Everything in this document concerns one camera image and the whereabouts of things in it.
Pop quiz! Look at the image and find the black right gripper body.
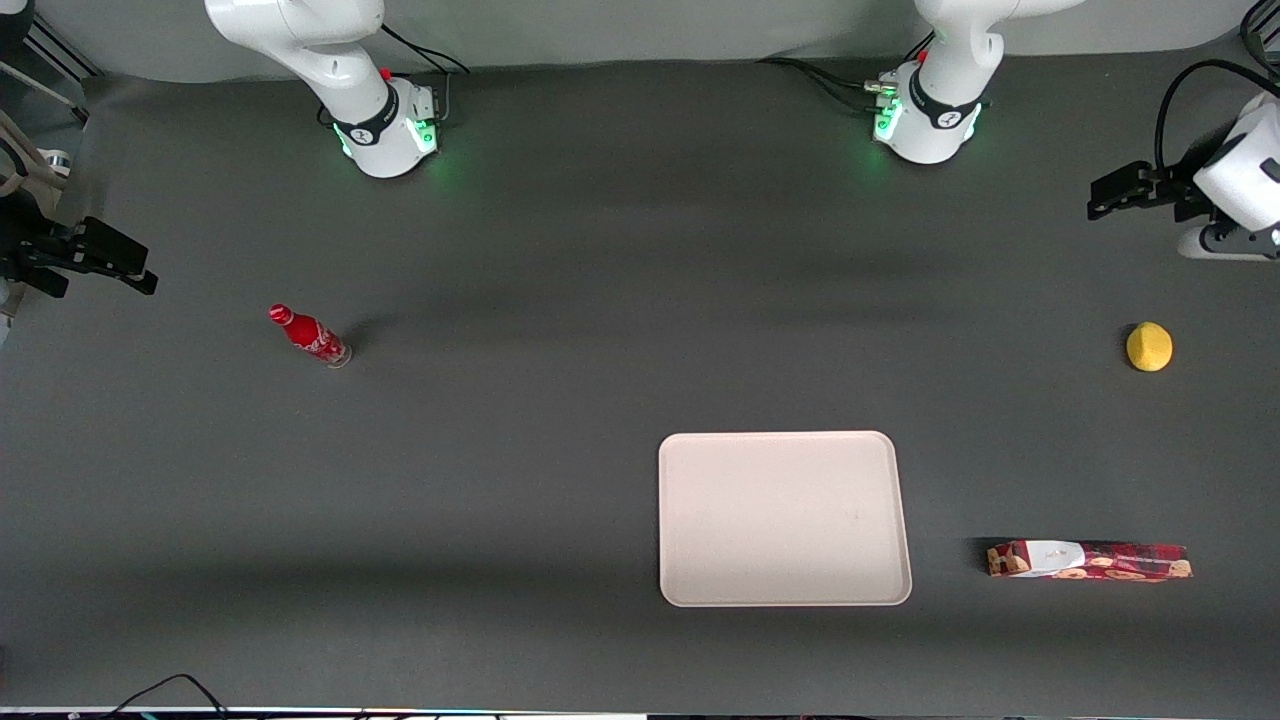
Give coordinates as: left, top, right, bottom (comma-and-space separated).
0, 198, 77, 300

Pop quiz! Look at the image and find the red cookie box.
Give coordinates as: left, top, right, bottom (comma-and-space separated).
985, 539, 1194, 583

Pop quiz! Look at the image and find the beige plastic tray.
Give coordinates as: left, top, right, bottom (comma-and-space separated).
657, 430, 914, 609

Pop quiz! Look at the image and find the yellow lemon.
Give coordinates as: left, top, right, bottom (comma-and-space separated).
1125, 321, 1175, 374

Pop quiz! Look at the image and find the red cola bottle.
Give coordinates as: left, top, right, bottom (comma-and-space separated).
267, 303, 354, 370

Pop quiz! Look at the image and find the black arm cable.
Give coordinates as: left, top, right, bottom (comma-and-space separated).
1154, 58, 1280, 173

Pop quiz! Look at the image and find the black base cable bundle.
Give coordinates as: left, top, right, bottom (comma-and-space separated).
755, 30, 936, 113
318, 22, 472, 129

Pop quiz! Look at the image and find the thin black table-edge cable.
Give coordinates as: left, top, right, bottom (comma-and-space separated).
98, 673, 233, 720

